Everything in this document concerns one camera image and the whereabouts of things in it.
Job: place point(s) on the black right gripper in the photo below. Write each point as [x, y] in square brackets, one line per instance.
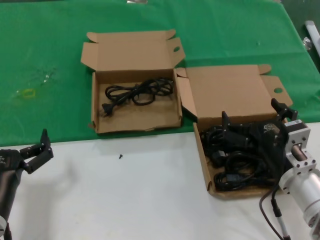
[268, 135]

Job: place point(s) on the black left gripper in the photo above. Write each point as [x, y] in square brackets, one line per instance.
[11, 161]

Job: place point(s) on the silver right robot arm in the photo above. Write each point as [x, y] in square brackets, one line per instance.
[305, 185]

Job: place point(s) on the open brown cardboard box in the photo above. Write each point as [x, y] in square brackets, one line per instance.
[225, 87]

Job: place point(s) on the cardboard box with torn corner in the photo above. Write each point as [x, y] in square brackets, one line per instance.
[130, 50]

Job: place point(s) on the yellow rubber band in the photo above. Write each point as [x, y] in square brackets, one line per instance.
[28, 90]

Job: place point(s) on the clear plastic wrap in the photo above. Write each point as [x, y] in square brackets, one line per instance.
[46, 77]

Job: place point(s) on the small black screw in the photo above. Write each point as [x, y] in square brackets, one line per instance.
[120, 156]

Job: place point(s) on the crumpled silver foil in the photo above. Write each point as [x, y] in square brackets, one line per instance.
[307, 42]

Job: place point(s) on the white bar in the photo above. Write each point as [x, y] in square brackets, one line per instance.
[313, 32]

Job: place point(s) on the green tablecloth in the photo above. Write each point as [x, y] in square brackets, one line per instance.
[50, 37]

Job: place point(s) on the grey metal object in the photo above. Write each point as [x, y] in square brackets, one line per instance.
[136, 1]

